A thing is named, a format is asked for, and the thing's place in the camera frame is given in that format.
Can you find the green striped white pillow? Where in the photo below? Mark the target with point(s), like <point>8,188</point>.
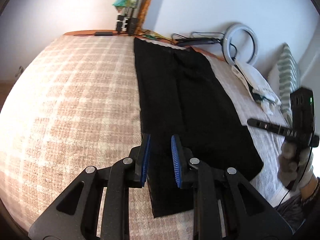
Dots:
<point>284,79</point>

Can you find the pink plaid bedspread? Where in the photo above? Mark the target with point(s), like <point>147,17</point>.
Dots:
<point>77,105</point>

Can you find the folded tripod with colourful scarf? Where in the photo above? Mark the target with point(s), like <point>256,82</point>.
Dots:
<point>131,17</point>

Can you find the black power adapter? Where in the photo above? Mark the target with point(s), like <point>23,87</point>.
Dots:
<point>103,33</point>

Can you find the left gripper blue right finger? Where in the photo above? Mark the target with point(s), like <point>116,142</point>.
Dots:
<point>226,205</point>

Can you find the orange wooden bed frame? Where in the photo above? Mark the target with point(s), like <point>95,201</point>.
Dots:
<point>145,34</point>

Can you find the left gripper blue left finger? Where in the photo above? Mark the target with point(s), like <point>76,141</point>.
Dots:
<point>95,205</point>

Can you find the white ring light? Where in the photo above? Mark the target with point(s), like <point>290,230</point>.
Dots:
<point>240,42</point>

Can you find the right forearm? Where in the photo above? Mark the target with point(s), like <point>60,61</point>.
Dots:
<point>310,192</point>

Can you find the black garment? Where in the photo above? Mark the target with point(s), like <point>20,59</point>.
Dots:
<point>179,94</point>

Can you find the white folded clothes pile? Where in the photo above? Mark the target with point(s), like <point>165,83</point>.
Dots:
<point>258,88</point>

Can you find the right hand grey glove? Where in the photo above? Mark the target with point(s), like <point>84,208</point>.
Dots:
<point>289,161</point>

